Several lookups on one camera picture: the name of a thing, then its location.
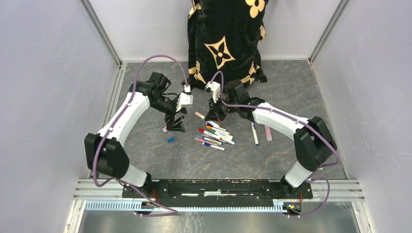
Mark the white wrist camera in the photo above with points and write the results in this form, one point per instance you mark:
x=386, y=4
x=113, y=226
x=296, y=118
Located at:
x=215, y=89
x=185, y=98

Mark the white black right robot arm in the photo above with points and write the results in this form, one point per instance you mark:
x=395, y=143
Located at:
x=313, y=142

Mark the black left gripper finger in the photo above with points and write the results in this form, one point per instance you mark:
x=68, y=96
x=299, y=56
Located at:
x=171, y=125
x=179, y=126

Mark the black floral plush blanket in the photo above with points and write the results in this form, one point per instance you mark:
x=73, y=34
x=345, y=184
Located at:
x=223, y=35

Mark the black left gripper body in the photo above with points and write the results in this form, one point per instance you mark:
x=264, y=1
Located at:
x=170, y=116

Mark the blue long nib marker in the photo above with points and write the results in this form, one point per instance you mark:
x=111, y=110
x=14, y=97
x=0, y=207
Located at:
x=213, y=140

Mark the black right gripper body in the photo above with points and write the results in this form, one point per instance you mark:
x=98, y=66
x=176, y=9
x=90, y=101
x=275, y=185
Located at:
x=221, y=109

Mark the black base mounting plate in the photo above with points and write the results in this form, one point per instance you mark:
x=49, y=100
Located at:
x=224, y=193

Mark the aluminium frame rail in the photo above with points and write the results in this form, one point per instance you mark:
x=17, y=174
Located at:
x=115, y=196

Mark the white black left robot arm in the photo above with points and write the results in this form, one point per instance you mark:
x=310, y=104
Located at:
x=104, y=150

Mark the pink pen clear cap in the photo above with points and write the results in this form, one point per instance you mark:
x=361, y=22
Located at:
x=208, y=142

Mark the orange cap marker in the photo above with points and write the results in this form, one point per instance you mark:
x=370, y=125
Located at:
x=218, y=130

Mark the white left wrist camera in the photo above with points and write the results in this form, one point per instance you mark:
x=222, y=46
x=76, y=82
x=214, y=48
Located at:
x=185, y=98

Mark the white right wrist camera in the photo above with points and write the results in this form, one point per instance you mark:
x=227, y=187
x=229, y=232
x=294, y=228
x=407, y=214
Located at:
x=215, y=89

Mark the blue white cap marker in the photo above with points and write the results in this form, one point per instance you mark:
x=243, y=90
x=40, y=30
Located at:
x=215, y=125

